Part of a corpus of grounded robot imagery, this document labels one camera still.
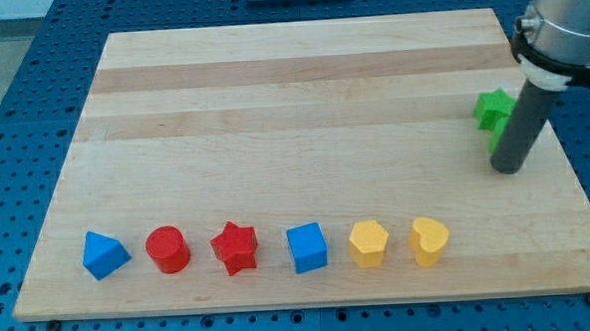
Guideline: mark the blue triangle block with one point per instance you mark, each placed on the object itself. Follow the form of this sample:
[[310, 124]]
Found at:
[[103, 255]]

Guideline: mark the blue cube block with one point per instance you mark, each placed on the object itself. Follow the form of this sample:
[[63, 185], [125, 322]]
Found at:
[[308, 247]]

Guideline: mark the green block behind rod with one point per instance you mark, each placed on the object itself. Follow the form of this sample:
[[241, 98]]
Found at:
[[497, 132]]

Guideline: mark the wooden board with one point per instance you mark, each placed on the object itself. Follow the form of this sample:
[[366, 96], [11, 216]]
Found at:
[[278, 125]]

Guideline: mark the yellow hexagon block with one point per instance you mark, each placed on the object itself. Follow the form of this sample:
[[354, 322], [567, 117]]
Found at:
[[368, 243]]

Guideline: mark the yellow heart block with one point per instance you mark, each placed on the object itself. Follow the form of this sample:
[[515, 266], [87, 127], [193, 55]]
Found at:
[[428, 239]]

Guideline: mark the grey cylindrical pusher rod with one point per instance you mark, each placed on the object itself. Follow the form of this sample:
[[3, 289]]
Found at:
[[532, 109]]

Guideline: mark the green star block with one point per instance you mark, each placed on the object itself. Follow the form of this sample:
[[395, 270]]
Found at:
[[492, 106]]

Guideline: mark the red cylinder block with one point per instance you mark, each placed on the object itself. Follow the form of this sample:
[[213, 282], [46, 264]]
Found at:
[[167, 249]]

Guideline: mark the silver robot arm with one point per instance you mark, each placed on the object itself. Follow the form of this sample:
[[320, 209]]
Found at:
[[551, 41]]

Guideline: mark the red star block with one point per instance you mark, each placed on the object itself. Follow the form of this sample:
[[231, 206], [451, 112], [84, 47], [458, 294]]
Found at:
[[236, 246]]

